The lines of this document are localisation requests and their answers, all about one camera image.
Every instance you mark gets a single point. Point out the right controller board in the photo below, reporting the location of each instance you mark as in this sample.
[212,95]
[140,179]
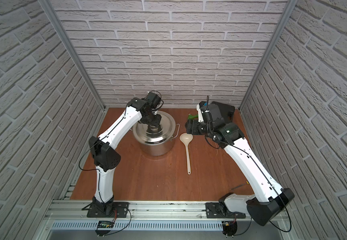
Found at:
[229,229]

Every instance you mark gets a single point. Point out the green plastic tap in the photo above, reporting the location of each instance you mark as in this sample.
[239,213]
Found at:
[191,117]

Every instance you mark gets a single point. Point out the yellow handled screwdriver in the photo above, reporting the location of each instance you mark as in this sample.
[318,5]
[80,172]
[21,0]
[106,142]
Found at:
[239,186]

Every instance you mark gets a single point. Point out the left controller board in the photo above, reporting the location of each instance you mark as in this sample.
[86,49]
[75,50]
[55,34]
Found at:
[104,225]

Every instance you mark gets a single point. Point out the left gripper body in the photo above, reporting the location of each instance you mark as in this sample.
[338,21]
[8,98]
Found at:
[154,120]

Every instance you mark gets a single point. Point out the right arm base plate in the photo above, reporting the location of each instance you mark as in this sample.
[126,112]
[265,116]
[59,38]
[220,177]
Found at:
[218,210]

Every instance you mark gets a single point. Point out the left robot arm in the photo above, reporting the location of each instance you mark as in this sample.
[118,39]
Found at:
[103,148]

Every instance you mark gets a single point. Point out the stainless steel pot lid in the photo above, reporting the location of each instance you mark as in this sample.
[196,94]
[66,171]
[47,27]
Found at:
[149,135]

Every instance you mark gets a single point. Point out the beige plastic ladle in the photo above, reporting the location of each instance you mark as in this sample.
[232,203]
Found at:
[186,140]

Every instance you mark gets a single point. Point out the black plastic case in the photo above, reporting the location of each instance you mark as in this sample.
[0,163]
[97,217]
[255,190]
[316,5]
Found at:
[226,111]

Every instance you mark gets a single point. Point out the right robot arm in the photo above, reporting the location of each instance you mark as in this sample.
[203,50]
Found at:
[269,197]

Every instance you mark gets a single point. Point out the aluminium front rail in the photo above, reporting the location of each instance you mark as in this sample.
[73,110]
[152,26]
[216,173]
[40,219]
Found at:
[138,210]

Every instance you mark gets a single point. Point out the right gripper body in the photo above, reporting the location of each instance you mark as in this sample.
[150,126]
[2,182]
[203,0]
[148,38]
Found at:
[199,128]

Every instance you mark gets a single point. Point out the white vent grille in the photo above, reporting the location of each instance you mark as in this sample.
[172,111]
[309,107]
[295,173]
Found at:
[139,225]

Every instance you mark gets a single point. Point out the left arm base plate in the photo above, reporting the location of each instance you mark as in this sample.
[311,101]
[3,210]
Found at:
[111,210]

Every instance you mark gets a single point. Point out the controller board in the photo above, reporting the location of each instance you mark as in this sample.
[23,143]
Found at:
[104,225]
[229,229]

